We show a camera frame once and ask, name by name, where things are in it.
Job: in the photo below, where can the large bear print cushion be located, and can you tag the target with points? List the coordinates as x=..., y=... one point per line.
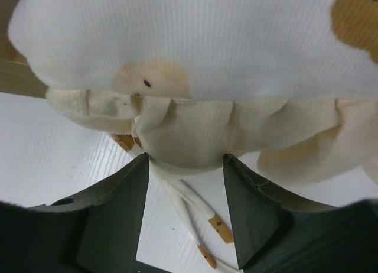
x=188, y=81

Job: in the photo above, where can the wooden pet bed frame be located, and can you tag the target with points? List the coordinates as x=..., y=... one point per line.
x=16, y=76

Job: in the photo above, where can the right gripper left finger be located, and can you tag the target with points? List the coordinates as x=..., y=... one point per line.
x=94, y=230

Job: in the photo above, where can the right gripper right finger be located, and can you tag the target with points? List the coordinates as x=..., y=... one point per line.
x=276, y=230

